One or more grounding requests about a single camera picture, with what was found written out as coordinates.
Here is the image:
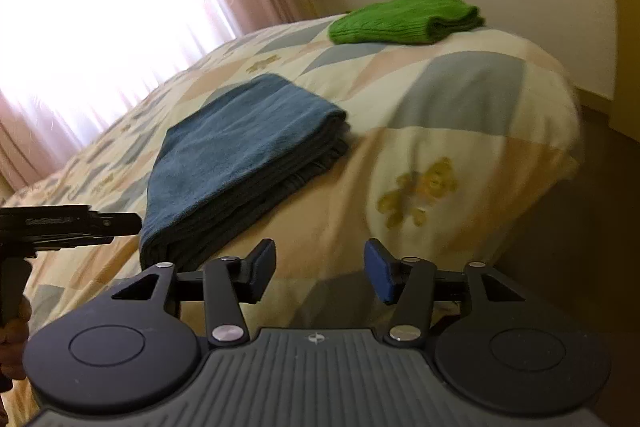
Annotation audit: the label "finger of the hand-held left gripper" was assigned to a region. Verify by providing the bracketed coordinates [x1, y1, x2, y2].
[99, 212, 142, 242]

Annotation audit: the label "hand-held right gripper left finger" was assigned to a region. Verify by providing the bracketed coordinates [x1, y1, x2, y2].
[110, 238, 277, 349]

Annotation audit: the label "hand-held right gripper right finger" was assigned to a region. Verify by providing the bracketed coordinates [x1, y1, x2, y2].
[363, 238, 527, 349]

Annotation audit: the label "blue jeans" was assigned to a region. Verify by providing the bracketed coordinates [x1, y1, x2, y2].
[138, 73, 351, 274]

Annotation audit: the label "person's left hand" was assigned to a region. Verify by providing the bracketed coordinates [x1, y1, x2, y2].
[0, 299, 32, 383]

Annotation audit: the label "patchwork bear print quilt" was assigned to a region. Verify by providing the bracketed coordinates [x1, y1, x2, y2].
[0, 13, 585, 427]

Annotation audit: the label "green knit sweater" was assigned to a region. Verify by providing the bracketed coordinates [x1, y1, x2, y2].
[327, 0, 487, 47]

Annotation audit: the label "cream wooden cabinet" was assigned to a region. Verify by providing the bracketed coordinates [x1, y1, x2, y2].
[596, 0, 640, 138]

